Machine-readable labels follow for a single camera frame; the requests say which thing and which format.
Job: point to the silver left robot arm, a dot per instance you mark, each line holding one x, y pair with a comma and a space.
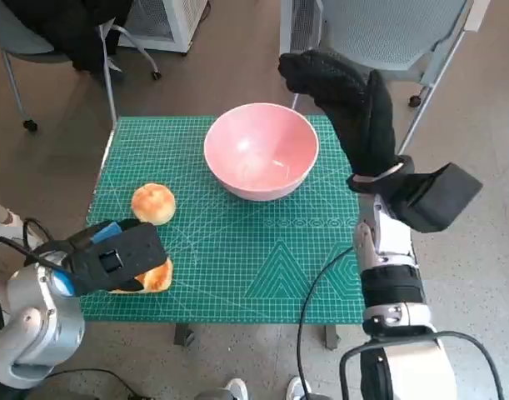
37, 325

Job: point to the black jacket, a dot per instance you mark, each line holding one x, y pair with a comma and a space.
71, 29

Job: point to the grey mesh chair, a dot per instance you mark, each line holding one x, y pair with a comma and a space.
383, 29

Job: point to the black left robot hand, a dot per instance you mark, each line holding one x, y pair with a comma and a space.
108, 232

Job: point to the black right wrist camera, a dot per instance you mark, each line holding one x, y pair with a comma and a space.
441, 196

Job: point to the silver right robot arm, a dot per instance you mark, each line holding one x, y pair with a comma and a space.
387, 250

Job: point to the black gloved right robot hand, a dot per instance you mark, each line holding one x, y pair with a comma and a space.
362, 121

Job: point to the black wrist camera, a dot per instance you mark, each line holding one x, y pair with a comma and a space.
441, 196
129, 250

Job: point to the person's white shoe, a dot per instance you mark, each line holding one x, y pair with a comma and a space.
297, 388
237, 389

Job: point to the grey chair with metal legs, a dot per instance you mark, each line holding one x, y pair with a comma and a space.
16, 25

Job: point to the round bread bun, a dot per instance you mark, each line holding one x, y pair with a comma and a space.
154, 204

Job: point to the rectangular toast bread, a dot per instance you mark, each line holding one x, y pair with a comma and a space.
158, 277

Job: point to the white mesh cabinet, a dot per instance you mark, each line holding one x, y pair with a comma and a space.
179, 21
297, 29

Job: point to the pink bowl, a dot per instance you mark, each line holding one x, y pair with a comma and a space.
258, 146

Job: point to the grey table leg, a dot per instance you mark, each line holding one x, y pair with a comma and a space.
184, 334
330, 336

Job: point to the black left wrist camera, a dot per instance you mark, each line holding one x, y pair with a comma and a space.
129, 250

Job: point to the green cutting mat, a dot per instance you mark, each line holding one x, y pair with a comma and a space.
237, 241

